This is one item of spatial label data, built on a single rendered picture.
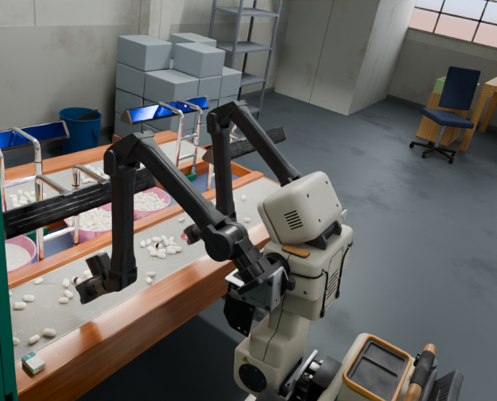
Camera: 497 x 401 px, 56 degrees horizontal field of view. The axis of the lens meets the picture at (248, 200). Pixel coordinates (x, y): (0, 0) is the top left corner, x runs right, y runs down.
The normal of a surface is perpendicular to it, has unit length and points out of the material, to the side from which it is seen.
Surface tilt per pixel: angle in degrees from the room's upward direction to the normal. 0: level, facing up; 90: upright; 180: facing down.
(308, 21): 90
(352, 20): 90
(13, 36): 90
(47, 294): 0
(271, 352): 90
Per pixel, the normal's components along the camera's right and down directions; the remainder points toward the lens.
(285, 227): -0.53, 0.31
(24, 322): 0.18, -0.87
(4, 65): 0.83, 0.38
